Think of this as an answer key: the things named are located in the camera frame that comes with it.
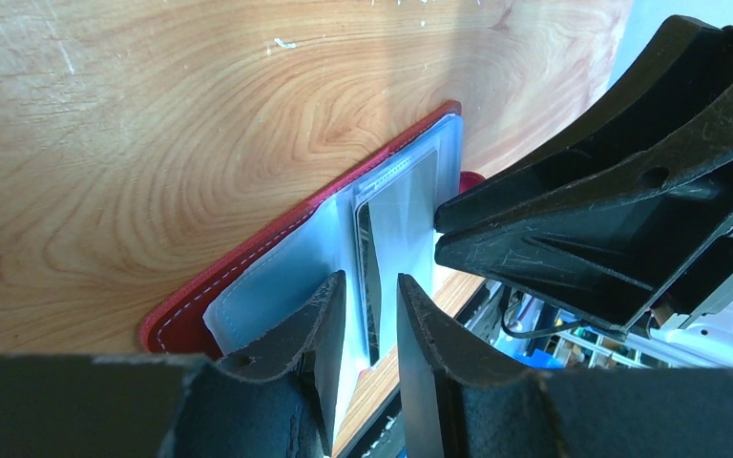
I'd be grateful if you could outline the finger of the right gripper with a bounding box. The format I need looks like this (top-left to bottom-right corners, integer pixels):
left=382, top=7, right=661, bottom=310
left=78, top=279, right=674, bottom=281
left=434, top=15, right=733, bottom=233
left=435, top=83, right=733, bottom=330

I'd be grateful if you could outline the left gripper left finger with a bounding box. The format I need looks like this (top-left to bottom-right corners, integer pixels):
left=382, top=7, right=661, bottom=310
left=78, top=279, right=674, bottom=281
left=0, top=271, right=346, bottom=457

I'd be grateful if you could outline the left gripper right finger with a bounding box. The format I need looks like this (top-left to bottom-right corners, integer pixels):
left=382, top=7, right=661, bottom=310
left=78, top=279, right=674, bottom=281
left=397, top=274, right=733, bottom=457

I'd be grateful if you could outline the red leather card holder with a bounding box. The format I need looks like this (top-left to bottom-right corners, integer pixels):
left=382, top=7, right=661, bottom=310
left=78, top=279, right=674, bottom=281
left=139, top=100, right=464, bottom=371

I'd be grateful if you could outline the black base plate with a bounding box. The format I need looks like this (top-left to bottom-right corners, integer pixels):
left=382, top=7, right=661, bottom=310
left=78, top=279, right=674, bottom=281
left=333, top=273, right=500, bottom=457

